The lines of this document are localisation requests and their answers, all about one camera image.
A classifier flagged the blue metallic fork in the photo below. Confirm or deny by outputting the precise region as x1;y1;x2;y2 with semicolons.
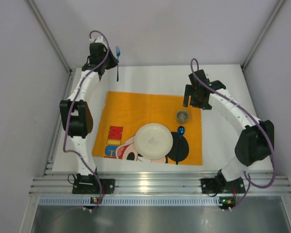
115;46;121;82

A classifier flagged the small speckled stone cup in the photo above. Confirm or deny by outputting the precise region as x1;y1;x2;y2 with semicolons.
176;110;190;124

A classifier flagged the blue metallic spoon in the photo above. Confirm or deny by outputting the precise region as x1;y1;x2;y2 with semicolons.
176;126;185;165

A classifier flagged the orange Mickey Mouse cloth placemat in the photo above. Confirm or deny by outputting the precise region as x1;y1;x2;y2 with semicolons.
92;91;203;166

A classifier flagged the cream round plate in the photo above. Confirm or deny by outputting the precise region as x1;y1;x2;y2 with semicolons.
134;123;173;160

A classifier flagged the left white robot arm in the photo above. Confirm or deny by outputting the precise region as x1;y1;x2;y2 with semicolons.
59;37;118;177

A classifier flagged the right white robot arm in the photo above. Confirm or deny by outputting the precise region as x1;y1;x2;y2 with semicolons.
183;69;275;186

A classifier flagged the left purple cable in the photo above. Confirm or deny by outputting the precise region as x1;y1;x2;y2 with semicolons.
63;30;110;211

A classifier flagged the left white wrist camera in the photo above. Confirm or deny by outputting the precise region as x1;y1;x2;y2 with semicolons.
89;36;106;45

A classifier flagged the left aluminium frame post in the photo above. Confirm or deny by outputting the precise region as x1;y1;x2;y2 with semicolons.
24;0;72;74

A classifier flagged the aluminium frame post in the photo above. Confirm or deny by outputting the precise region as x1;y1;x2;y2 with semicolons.
24;0;72;74
241;0;287;71

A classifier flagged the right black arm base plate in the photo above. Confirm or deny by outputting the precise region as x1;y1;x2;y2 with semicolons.
200;178;245;195

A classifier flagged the right aluminium frame post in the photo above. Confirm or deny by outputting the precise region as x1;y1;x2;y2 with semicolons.
241;0;287;71

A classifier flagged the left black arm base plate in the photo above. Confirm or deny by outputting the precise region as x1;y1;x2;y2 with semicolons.
72;179;115;194

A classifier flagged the aluminium mounting rail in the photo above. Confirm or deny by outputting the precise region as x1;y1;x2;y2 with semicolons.
29;172;291;196

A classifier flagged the slotted grey cable duct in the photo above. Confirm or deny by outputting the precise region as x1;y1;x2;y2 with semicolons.
39;196;235;207

